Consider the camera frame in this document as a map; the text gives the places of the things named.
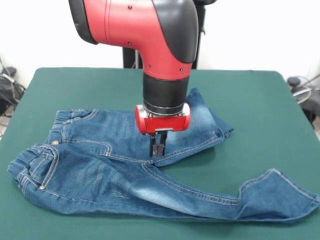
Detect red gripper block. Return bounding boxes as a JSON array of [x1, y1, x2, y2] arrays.
[[134, 103, 193, 158]]

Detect blue denim jeans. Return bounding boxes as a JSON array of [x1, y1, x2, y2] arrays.
[[7, 87, 320, 224]]

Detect dark green table cloth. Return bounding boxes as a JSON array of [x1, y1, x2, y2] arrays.
[[0, 66, 320, 240]]

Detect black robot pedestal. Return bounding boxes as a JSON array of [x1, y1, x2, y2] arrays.
[[121, 0, 217, 70]]

